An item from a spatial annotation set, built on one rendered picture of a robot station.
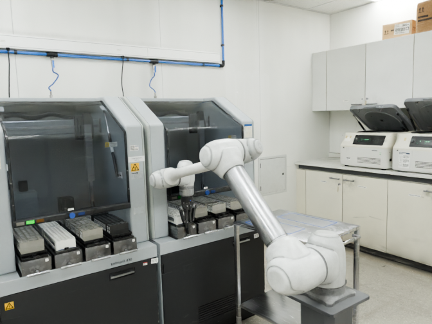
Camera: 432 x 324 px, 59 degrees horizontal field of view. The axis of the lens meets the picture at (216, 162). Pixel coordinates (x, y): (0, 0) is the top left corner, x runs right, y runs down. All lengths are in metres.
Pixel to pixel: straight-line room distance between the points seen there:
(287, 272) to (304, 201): 3.29
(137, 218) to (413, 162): 2.60
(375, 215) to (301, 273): 2.76
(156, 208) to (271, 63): 2.59
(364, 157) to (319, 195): 0.73
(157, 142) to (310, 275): 1.24
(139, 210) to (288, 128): 2.70
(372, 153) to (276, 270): 2.78
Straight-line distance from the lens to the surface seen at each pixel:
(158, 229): 2.42
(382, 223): 4.19
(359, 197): 4.27
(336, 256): 1.67
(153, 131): 2.32
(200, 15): 3.96
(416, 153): 3.92
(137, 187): 2.30
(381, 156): 4.07
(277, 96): 4.50
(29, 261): 2.11
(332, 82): 4.76
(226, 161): 1.69
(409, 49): 4.30
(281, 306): 2.60
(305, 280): 1.53
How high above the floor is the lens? 1.47
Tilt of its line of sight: 7 degrees down
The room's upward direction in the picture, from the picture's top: 2 degrees counter-clockwise
